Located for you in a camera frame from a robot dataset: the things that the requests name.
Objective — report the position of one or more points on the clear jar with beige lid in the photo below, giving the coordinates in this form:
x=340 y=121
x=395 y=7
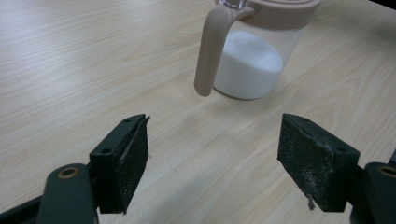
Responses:
x=274 y=15

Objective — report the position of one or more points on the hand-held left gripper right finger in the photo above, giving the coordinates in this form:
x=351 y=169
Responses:
x=317 y=165

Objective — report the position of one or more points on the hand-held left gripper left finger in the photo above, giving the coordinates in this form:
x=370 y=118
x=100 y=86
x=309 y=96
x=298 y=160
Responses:
x=115 y=174

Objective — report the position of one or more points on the white granules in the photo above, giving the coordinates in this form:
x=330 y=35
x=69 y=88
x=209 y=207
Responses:
x=249 y=68

